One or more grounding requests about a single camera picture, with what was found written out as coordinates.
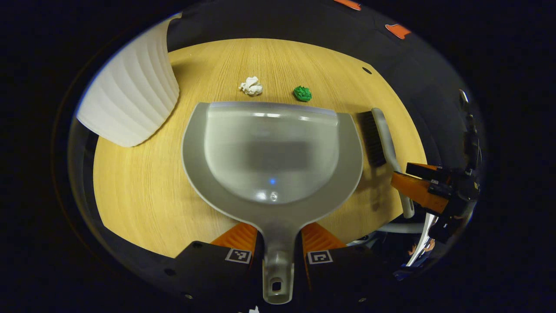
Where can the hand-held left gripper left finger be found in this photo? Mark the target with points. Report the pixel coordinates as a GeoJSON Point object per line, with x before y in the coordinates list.
{"type": "Point", "coordinates": [208, 265]}

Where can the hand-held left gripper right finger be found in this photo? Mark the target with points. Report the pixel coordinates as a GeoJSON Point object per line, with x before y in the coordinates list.
{"type": "Point", "coordinates": [343, 274]}

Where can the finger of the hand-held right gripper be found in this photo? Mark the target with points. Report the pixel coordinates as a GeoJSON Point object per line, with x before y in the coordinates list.
{"type": "Point", "coordinates": [419, 193]}
{"type": "Point", "coordinates": [428, 173]}

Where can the small white broom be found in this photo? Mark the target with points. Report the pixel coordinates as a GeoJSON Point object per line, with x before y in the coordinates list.
{"type": "Point", "coordinates": [384, 134]}

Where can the grey translucent dustpan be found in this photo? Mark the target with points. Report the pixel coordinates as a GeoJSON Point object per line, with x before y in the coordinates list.
{"type": "Point", "coordinates": [271, 148]}

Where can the green paper ball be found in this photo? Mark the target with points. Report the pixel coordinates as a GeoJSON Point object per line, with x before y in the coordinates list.
{"type": "Point", "coordinates": [302, 94]}

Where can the white paper ball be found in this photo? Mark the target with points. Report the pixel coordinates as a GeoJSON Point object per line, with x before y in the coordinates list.
{"type": "Point", "coordinates": [251, 86]}

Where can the white ribbed garbage bin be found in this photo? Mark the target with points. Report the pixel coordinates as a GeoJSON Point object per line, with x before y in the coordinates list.
{"type": "Point", "coordinates": [130, 95]}

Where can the wooden desktop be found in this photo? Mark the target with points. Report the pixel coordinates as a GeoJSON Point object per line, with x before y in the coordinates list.
{"type": "Point", "coordinates": [143, 191]}

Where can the grey curved bar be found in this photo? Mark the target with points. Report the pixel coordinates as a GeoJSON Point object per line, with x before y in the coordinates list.
{"type": "Point", "coordinates": [399, 228]}

